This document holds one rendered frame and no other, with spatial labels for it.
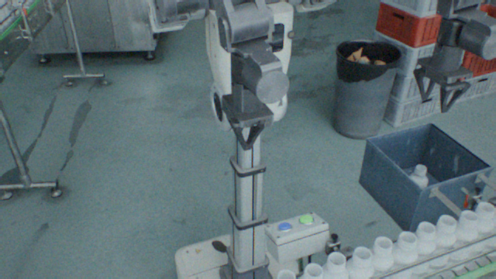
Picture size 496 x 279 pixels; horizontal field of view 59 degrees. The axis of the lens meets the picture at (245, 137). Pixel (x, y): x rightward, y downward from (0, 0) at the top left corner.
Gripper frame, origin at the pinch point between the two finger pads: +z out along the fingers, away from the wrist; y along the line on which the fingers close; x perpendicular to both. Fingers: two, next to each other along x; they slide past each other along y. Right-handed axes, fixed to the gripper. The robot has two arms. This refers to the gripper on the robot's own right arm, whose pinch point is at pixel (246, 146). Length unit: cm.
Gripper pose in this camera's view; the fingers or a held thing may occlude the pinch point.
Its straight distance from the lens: 84.7
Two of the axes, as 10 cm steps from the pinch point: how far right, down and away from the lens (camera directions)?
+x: 9.3, -2.1, 3.1
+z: 0.0, 8.3, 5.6
